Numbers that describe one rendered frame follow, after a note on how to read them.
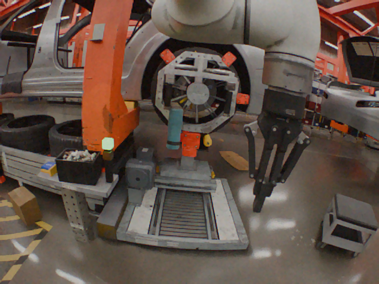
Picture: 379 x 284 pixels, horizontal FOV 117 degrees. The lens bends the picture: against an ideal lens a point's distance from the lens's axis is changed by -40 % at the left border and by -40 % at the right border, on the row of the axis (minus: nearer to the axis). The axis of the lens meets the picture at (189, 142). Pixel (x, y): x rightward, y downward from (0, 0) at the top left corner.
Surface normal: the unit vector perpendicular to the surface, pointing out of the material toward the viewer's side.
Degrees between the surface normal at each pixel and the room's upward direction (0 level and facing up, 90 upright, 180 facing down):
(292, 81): 93
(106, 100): 90
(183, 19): 122
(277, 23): 103
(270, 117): 93
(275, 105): 93
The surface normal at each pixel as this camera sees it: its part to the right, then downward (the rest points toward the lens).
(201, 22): -0.21, 0.76
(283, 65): -0.66, 0.21
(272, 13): -0.37, 0.33
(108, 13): 0.02, 0.31
